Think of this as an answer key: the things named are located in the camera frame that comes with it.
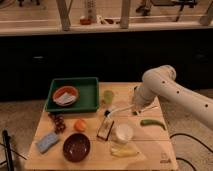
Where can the purple bowl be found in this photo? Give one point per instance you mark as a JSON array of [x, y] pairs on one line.
[[76, 147]]

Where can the black stand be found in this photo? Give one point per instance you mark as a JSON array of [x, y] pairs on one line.
[[7, 150]]

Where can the white handled dish brush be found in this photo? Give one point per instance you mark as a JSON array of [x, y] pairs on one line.
[[111, 111]]

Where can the orange plate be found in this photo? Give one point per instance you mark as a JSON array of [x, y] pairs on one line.
[[61, 90]]

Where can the white crumpled cloth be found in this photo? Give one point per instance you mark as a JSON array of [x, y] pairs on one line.
[[65, 98]]

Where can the yellow banana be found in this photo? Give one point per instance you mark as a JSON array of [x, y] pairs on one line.
[[122, 152]]

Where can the red bowl on shelf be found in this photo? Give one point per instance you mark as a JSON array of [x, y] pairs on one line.
[[84, 21]]

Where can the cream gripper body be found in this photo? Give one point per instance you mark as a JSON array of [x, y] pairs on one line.
[[136, 110]]

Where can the green plastic cup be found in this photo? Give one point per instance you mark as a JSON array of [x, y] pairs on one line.
[[108, 96]]

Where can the blue sponge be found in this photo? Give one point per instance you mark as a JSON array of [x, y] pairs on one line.
[[46, 142]]

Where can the green plastic tray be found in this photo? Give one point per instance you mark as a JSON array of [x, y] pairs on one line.
[[88, 100]]

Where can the brown white box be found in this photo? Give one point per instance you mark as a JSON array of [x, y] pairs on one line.
[[105, 129]]

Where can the bunch of dark grapes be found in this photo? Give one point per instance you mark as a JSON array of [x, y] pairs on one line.
[[59, 125]]

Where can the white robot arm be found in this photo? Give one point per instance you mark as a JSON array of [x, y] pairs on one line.
[[160, 81]]

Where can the orange fruit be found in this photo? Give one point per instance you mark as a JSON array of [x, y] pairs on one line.
[[80, 125]]

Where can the white bottle on shelf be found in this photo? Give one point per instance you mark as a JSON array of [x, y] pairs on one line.
[[91, 10]]

